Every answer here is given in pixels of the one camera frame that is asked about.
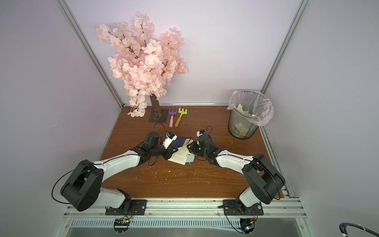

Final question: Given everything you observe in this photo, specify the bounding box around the dark blue book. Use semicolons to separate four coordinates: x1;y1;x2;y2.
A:
168;136;193;165

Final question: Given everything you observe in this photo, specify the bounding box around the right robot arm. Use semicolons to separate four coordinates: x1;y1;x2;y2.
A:
187;130;286;207

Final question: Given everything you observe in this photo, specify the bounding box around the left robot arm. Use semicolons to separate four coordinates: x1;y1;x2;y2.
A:
60;131;178;215

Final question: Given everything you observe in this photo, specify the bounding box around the blue sticky note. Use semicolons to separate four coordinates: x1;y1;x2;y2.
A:
186;155;195;163

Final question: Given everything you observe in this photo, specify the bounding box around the dark square tree base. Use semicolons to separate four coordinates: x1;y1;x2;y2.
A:
148;109;168;123

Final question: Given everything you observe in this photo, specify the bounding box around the green garden rake toy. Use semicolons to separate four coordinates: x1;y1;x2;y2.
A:
175;108;188;127

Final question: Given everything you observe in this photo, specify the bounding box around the purple garden fork toy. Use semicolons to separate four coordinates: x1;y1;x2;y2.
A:
168;106;178;128

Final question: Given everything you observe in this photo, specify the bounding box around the black mesh waste bin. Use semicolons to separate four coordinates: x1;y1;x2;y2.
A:
228;104;258;140

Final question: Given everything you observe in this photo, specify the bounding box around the clear plastic bin liner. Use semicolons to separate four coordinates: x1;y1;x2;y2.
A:
227;90;274;126

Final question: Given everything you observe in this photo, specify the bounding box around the pink cherry blossom tree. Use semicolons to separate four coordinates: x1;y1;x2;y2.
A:
95;11;188;117

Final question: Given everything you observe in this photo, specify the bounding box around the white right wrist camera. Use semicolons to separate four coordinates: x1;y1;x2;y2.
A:
196;130;208;138

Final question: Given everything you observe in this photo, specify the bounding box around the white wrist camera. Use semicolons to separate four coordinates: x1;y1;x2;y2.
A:
163;131;177;149
196;130;208;138

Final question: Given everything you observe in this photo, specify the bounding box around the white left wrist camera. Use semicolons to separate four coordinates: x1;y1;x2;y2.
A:
163;131;177;149

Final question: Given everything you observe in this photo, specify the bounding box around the aluminium front rail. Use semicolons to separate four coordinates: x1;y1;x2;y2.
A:
63;197;309;219

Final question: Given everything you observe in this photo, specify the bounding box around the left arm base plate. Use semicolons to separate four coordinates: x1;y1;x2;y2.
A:
105;199;147;216

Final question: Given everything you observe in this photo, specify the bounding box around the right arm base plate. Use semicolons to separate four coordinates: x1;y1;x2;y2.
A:
218;199;264;216

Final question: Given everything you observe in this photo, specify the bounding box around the black cable bottom right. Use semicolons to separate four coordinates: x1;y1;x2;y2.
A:
339;222;379;237

